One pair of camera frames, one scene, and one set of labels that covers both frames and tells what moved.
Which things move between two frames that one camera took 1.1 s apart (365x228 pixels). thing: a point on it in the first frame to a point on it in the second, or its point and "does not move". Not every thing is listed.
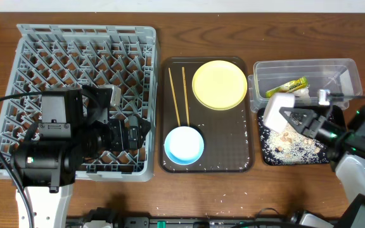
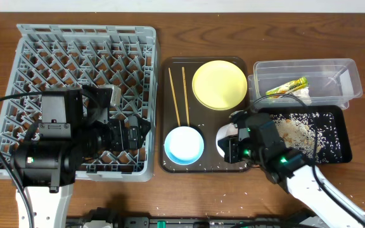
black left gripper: [131, 140] does not move
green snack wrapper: [289, 87] does not move
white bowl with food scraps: [273, 118] to [228, 130]
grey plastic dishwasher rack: [47, 57] does not move
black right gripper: [313, 126] to [230, 152]
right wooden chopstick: [185, 96] does not move
